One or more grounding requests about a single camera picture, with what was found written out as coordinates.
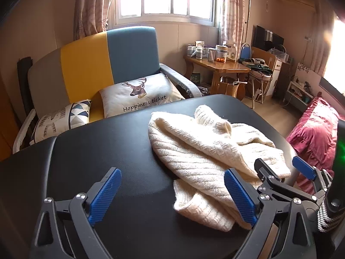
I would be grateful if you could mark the wooden side table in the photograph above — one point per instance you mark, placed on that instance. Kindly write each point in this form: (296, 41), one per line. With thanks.
(223, 66)

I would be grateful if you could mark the patterned pink curtain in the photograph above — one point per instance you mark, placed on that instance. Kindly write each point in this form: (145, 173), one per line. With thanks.
(91, 5)
(231, 10)

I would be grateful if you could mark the grey yellow blue sofa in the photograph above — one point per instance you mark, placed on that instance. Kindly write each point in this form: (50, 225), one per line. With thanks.
(86, 67)

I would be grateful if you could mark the white metal frame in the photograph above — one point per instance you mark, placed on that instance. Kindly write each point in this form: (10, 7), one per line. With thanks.
(23, 132)

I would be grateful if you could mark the geometric print pillow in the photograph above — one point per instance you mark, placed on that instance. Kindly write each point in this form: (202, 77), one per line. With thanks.
(62, 118)

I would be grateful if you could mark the blue chair back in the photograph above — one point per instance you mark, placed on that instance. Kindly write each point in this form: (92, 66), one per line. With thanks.
(245, 52)

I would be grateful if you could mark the brown paper bag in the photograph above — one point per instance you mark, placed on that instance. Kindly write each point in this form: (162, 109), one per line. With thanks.
(226, 89)

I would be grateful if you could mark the black folded frame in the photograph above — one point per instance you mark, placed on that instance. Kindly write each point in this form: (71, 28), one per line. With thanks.
(23, 86)

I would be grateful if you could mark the deer print pillow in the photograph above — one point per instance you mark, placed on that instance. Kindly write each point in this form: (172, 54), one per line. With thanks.
(151, 91)

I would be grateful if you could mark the pink ruffled blanket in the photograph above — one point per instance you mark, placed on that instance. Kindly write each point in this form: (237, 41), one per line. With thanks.
(312, 129)

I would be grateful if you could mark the cream knit sweater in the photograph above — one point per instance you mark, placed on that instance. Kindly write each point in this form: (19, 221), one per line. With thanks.
(188, 145)

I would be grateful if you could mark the white floral board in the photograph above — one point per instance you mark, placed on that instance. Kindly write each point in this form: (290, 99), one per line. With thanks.
(307, 72)

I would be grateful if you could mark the group of jars and bottles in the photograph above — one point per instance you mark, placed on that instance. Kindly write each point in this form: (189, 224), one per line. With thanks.
(221, 51)

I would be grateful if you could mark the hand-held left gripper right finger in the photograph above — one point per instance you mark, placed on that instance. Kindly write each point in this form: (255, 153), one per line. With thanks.
(240, 197)

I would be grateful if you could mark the chair with clothes pile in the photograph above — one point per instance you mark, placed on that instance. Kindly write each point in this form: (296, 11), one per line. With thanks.
(256, 63)

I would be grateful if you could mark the black television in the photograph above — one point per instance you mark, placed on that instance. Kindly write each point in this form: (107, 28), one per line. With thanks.
(262, 37)

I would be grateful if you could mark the white low shelf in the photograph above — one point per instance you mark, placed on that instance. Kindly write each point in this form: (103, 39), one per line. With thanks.
(299, 91)

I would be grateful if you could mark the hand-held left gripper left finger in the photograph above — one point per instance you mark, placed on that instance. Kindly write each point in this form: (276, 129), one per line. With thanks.
(105, 197)

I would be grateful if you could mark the window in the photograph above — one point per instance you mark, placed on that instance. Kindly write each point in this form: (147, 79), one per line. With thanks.
(161, 0)

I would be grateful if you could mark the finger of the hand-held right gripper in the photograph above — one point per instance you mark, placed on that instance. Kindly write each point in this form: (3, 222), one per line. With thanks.
(265, 170)
(304, 167)

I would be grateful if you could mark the metal stand pole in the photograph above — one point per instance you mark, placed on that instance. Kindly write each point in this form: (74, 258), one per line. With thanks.
(246, 23)

